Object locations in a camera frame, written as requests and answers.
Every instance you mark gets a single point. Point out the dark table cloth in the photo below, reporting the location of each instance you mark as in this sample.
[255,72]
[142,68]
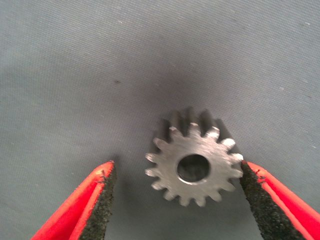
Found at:
[100,62]

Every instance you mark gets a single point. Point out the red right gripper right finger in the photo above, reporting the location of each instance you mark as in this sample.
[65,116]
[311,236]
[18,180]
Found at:
[282,207]

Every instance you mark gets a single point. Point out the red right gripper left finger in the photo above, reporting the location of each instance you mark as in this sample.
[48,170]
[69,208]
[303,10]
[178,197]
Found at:
[75,207]

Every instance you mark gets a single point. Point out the steel planetary gear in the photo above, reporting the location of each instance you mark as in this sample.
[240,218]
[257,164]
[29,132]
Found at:
[170,155]

